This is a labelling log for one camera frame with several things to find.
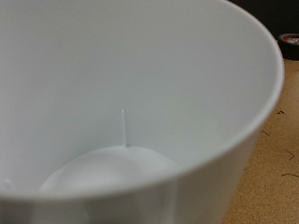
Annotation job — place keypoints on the black tape roll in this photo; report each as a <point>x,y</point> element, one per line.
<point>289,46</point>

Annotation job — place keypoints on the white mug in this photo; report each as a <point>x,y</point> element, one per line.
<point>140,77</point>

